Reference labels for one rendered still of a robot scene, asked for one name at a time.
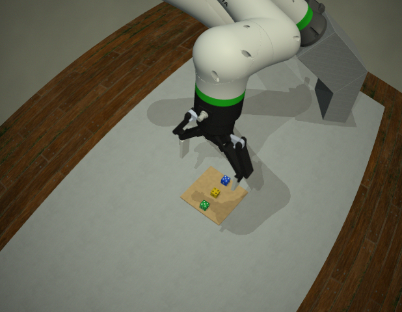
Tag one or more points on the yellow die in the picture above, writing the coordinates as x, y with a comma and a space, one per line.
215, 192

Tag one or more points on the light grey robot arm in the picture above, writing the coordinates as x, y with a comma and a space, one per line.
244, 37

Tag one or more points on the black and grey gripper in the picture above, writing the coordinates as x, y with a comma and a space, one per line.
235, 149

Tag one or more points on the blue die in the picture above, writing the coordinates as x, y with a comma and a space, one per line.
225, 180

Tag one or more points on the tan square mat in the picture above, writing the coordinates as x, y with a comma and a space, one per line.
220, 207

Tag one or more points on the green die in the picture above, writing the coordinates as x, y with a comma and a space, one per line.
204, 205

